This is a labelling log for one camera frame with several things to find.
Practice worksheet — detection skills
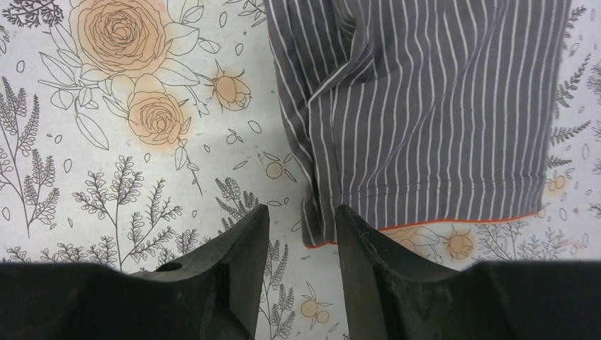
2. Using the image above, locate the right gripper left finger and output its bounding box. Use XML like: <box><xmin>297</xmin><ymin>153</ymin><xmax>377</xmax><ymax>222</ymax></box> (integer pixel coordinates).
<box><xmin>129</xmin><ymin>204</ymin><xmax>270</xmax><ymax>339</ymax></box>

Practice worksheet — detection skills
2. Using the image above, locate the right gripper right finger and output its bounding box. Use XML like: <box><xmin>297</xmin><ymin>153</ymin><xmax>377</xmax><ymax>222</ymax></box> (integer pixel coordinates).
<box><xmin>335</xmin><ymin>205</ymin><xmax>456</xmax><ymax>339</ymax></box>

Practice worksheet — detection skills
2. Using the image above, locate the grey striped underwear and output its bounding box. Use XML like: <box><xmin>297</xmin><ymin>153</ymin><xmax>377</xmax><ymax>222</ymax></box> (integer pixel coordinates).
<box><xmin>264</xmin><ymin>1</ymin><xmax>571</xmax><ymax>247</ymax></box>

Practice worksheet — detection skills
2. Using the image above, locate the floral tablecloth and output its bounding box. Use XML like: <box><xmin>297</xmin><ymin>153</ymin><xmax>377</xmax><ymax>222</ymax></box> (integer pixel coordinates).
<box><xmin>1</xmin><ymin>1</ymin><xmax>600</xmax><ymax>339</ymax></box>

